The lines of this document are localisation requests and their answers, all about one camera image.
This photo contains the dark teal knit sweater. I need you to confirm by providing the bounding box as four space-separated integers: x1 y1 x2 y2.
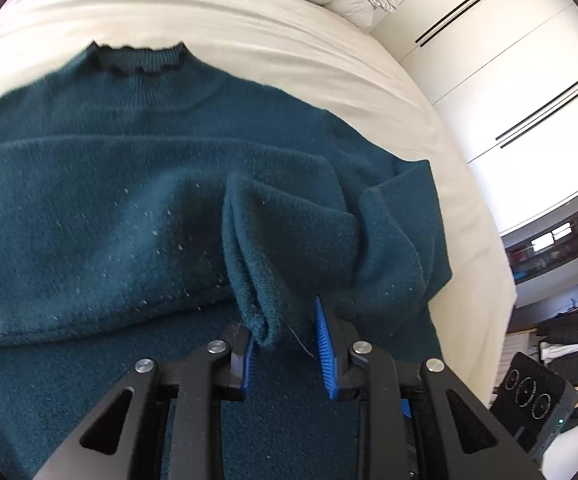
0 44 452 479

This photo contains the dark shelf unit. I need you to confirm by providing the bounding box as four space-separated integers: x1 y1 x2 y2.
506 211 578 332

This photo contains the beige bed sheet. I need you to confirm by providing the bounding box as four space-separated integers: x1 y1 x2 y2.
0 0 517 401

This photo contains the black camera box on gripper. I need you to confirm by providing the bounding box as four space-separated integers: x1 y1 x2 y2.
490 352 578 462

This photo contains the white wardrobe with black handles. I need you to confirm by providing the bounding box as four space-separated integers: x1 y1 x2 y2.
372 0 578 234

